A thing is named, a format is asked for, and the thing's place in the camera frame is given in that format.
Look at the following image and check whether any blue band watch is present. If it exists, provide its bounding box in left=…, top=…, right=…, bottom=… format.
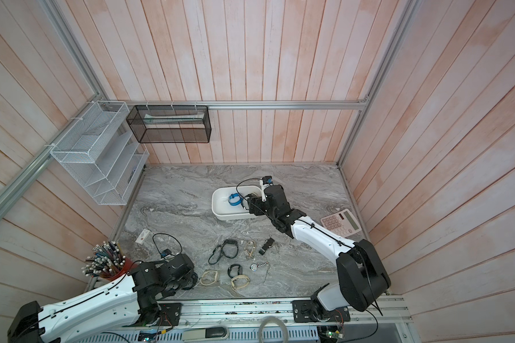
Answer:
left=227, top=193, right=243, bottom=207

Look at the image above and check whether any small black clip watch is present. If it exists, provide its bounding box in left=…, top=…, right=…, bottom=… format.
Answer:
left=259, top=237, right=275, bottom=255

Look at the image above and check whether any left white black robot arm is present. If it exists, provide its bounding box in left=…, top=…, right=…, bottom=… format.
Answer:
left=7, top=253, right=199, bottom=342

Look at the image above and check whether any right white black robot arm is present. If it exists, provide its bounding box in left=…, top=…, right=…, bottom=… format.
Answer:
left=243, top=184, right=392, bottom=312

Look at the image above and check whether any white plastic storage box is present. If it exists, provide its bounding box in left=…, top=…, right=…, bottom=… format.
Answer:
left=212, top=185, right=262, bottom=221

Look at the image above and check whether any small black band watch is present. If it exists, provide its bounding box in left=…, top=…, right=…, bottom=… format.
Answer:
left=227, top=264, right=243, bottom=279

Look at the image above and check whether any yellow cream band watch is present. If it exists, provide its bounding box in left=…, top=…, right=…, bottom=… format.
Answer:
left=230, top=274, right=250, bottom=290

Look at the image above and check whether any small white tag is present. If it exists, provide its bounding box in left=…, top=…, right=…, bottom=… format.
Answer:
left=135, top=229, right=151, bottom=244

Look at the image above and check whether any grey black handheld device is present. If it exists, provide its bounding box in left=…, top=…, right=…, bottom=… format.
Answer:
left=181, top=327, right=230, bottom=342

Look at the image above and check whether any pink white calculator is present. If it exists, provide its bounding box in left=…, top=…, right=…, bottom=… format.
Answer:
left=320, top=209, right=362, bottom=237

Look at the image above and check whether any red cup of pens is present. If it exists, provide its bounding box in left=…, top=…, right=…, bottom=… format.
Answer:
left=82, top=241, right=136, bottom=281

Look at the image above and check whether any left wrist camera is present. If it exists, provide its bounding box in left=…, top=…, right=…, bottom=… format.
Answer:
left=160, top=249, right=175, bottom=260

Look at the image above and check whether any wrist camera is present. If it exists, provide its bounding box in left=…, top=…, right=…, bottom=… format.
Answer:
left=160, top=249, right=175, bottom=260
left=260, top=176, right=273, bottom=202

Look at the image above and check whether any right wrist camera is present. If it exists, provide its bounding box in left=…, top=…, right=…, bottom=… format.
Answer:
left=260, top=176, right=273, bottom=202

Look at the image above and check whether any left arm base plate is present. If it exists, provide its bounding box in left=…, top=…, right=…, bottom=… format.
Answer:
left=136, top=302, right=182, bottom=327

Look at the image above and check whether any black watch long strap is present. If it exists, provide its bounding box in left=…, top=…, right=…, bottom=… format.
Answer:
left=221, top=239, right=240, bottom=260

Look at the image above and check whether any front aluminium mounting rail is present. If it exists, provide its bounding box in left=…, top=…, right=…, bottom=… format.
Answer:
left=143, top=296, right=417, bottom=334

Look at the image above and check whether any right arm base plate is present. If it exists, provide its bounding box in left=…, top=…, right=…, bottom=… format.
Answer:
left=292, top=300, right=350, bottom=324

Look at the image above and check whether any horizontal aluminium rail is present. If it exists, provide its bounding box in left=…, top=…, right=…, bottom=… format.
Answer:
left=125, top=100, right=368, bottom=110

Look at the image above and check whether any grey coiled hose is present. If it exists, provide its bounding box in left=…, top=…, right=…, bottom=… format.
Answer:
left=257, top=316, right=289, bottom=343

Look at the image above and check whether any black mesh wall basket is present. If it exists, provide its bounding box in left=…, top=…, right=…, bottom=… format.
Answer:
left=127, top=104, right=212, bottom=144

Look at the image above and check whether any white wire mesh shelf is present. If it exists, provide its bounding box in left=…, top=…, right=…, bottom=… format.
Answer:
left=51, top=101, right=149, bottom=206

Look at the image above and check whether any left aluminium frame rail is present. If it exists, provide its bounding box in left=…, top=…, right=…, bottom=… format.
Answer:
left=0, top=94, right=103, bottom=221

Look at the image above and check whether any right aluminium frame post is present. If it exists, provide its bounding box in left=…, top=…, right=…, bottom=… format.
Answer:
left=334, top=1, right=422, bottom=167

